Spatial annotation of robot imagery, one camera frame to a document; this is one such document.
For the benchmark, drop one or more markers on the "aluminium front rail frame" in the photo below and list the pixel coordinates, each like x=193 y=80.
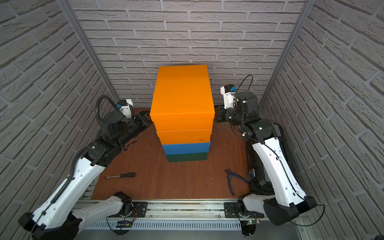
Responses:
x=174 y=215

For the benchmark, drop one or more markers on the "black handled screwdriver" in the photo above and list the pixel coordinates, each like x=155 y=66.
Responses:
x=127 y=175

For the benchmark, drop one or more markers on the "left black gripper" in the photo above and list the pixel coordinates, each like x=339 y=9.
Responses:
x=142 y=120

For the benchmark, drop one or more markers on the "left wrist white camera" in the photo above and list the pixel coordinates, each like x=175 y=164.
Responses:
x=126 y=107

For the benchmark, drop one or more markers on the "wrist white camera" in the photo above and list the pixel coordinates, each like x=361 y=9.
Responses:
x=228 y=93
x=126 y=107

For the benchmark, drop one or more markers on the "blue shoebox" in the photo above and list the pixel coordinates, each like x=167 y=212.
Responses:
x=179 y=149

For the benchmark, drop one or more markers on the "corner aluminium profile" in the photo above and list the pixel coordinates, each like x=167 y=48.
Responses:
x=85 y=41
x=308 y=6

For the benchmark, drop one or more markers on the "right corner aluminium profile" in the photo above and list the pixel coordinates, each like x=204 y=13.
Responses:
x=308 y=6

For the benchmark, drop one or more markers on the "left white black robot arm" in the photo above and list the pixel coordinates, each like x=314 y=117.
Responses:
x=56 y=219

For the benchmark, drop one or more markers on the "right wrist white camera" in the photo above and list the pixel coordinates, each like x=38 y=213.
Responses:
x=228 y=93

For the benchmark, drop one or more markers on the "black grey toolbox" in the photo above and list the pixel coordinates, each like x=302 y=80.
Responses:
x=261 y=130

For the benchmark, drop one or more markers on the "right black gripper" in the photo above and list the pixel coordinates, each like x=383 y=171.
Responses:
x=219 y=111

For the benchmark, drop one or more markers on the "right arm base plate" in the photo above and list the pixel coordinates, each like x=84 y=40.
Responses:
x=237 y=210

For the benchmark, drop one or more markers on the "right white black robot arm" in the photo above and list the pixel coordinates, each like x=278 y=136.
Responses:
x=274 y=191

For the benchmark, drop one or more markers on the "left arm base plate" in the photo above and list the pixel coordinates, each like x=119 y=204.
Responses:
x=134 y=209

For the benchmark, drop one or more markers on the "orange shoebox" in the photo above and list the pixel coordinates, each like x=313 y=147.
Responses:
x=184 y=137
x=183 y=99

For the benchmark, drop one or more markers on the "left corner aluminium profile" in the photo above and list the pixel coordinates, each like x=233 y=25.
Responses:
x=85 y=41

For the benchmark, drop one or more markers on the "green shoebox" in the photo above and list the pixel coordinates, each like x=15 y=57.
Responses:
x=187 y=157

